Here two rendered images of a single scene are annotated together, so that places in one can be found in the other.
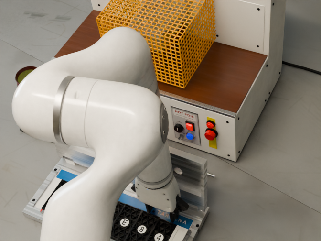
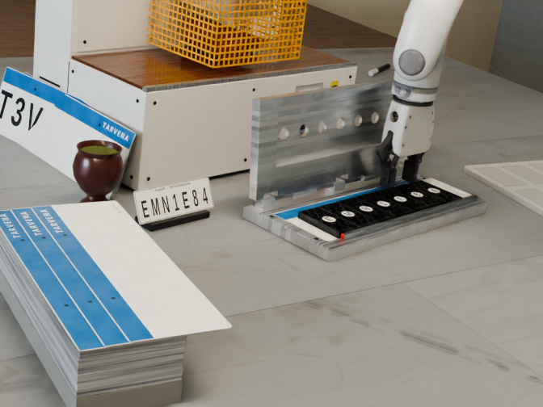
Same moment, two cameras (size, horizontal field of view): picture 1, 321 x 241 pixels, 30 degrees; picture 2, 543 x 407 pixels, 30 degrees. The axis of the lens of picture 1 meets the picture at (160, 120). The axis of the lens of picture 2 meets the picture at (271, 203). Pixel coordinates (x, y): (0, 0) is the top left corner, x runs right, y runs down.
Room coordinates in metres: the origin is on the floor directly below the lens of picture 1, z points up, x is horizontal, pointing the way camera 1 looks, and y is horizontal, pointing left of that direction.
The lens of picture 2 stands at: (0.76, 1.88, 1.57)
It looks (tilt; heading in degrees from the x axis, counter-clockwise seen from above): 21 degrees down; 278
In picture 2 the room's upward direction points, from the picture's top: 8 degrees clockwise
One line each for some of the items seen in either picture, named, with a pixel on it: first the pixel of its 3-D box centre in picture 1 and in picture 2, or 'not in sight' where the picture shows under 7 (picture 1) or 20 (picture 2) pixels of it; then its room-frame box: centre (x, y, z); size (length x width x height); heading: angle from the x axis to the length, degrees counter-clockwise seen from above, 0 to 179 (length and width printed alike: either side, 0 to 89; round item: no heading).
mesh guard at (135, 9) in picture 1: (159, 27); (227, 8); (1.17, -0.04, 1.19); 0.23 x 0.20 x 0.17; 55
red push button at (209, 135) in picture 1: (210, 134); not in sight; (0.94, -0.12, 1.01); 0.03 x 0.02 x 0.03; 55
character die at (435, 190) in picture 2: (159, 238); (433, 193); (0.72, 0.05, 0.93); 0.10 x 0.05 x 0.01; 145
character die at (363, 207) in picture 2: not in sight; (365, 211); (0.83, 0.21, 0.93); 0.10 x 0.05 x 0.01; 145
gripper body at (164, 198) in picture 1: (157, 186); (408, 122); (0.79, 0.03, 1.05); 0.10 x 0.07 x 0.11; 55
